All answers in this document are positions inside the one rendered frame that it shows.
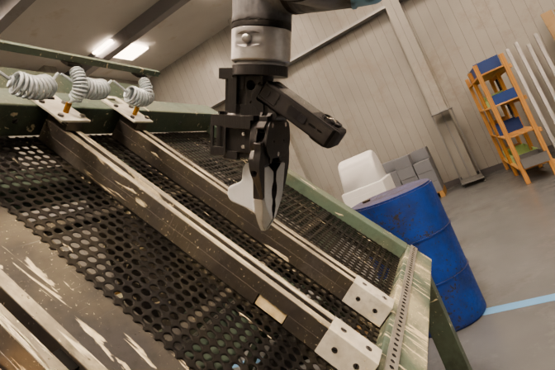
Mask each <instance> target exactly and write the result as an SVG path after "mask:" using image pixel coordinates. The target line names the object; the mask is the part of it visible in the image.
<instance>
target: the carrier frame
mask: <svg viewBox="0 0 555 370"><path fill-rule="evenodd" d="M429 332H430V334H431V337H432V339H433V341H434V344H435V346H436V349H437V350H438V352H439V356H440V357H441V359H442V362H443V364H444V367H445V369H446V370H472V367H471V365H470V363H469V361H468V359H467V355H466V354H465V352H464V349H463V347H462V345H461V342H460V340H459V338H458V335H457V333H456V331H455V329H454V327H453V323H452V321H451V320H450V318H449V315H448V312H447V310H446V308H445V306H444V303H443V301H442V299H441V296H440V295H439V292H438V289H437V287H436V286H435V283H434V280H433V278H432V276H431V285H430V304H429Z"/></svg>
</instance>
